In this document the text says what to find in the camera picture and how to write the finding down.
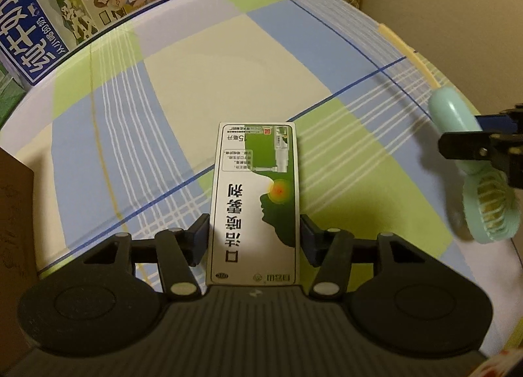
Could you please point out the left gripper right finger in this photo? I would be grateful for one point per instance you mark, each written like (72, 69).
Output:
(329, 251)

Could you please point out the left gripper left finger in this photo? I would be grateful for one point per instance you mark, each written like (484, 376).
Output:
(178, 250)

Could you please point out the brown cardboard box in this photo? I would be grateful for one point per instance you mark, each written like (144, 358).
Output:
(17, 250)

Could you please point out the green tissue pack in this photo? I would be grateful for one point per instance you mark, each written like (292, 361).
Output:
(11, 94)

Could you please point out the green white medicine box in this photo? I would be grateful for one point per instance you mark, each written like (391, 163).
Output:
(254, 235)

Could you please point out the mint handheld fan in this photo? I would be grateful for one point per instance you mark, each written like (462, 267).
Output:
(491, 209)

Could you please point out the checked tablecloth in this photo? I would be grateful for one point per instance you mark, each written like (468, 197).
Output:
(122, 136)

